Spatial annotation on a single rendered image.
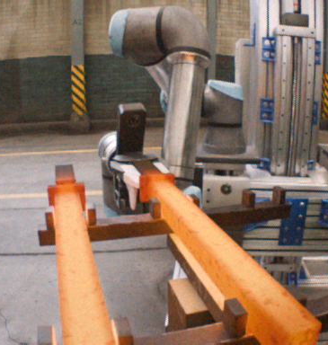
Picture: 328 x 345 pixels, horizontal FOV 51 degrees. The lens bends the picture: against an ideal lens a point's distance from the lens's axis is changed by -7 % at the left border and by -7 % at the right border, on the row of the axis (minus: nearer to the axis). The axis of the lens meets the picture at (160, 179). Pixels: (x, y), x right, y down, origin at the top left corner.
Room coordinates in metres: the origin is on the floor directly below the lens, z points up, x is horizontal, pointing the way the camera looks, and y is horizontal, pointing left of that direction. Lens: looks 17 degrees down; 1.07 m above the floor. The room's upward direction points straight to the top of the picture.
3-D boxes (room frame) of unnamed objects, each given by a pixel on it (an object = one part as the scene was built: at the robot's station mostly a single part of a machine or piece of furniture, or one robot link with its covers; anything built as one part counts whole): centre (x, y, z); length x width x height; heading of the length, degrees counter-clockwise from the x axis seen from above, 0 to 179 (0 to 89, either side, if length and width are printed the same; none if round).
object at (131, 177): (0.52, 0.04, 0.90); 0.09 x 0.03 x 0.06; 13
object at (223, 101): (1.20, -0.21, 0.98); 0.13 x 0.12 x 0.14; 69
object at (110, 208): (0.77, 0.08, 0.80); 0.11 x 0.08 x 0.11; 69
